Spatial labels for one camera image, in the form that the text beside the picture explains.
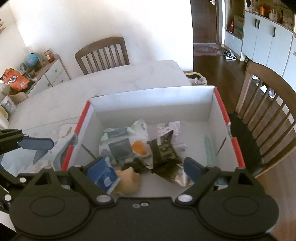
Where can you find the red patterned door mat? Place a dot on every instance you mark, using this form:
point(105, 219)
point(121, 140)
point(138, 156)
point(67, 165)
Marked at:
point(207, 49)

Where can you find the pink printed snack packet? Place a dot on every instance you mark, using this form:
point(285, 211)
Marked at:
point(175, 127)

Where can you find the wooden chair right of table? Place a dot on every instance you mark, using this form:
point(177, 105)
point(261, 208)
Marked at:
point(264, 119)

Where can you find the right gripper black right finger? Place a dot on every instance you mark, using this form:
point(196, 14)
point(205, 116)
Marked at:
point(202, 177)

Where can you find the brown cardboard box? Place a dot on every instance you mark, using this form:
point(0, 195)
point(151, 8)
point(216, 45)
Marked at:
point(18, 98)

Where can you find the blue wet wipes pack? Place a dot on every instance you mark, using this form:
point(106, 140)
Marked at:
point(102, 174)

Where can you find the pair of sneakers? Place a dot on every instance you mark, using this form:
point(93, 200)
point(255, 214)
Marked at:
point(229, 55)

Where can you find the teal plastic stick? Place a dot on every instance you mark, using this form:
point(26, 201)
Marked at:
point(209, 153)

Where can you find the wooden chair behind table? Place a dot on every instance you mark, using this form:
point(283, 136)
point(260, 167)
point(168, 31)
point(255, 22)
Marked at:
point(103, 54)

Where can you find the blue globe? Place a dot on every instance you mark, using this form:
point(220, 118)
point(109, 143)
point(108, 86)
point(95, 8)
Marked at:
point(31, 60)

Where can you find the clear bag with dark contents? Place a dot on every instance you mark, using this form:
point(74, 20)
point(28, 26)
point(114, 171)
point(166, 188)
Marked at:
point(137, 164)

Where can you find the small white side cabinet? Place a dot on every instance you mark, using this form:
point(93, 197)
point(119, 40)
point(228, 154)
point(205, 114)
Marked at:
point(50, 75)

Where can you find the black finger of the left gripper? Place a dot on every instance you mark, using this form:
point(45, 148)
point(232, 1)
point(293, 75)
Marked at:
point(28, 143)
point(9, 136)

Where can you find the black snack packet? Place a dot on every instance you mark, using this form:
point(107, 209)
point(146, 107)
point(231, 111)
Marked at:
point(163, 152)

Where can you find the red lidded sauce jar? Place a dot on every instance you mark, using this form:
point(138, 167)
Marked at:
point(49, 55)

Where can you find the orange snack bag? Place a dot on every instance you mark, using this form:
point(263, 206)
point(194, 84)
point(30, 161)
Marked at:
point(14, 79)

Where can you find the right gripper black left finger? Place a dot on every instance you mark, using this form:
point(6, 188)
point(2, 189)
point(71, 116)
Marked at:
point(84, 180)

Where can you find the white and wood wall cabinet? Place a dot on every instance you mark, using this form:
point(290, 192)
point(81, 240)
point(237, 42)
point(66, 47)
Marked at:
point(265, 33)

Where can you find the tan bread-shaped toy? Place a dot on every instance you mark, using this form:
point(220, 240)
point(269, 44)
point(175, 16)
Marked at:
point(129, 182)

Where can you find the silver foil snack bag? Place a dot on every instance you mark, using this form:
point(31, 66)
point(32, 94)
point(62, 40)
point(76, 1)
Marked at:
point(174, 174)

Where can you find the red cardboard shoe box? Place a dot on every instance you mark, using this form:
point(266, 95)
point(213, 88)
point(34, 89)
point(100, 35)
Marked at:
point(200, 110)

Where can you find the white tissue pack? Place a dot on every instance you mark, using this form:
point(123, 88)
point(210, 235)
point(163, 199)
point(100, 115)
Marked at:
point(122, 145)

